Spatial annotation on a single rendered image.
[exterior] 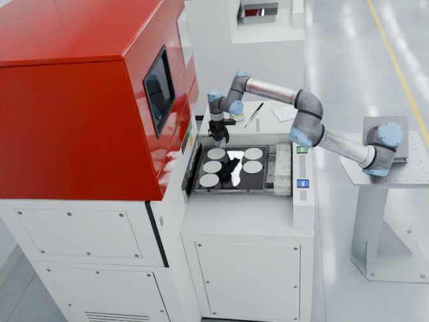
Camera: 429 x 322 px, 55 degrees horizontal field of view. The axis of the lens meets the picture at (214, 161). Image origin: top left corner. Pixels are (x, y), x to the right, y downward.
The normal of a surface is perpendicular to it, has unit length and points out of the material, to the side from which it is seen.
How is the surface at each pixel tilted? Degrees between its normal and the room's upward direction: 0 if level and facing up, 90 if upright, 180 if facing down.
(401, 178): 0
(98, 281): 90
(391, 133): 40
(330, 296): 0
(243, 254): 90
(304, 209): 90
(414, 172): 0
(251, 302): 90
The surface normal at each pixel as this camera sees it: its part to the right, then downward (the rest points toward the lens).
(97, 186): -0.14, 0.63
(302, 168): -0.12, -0.78
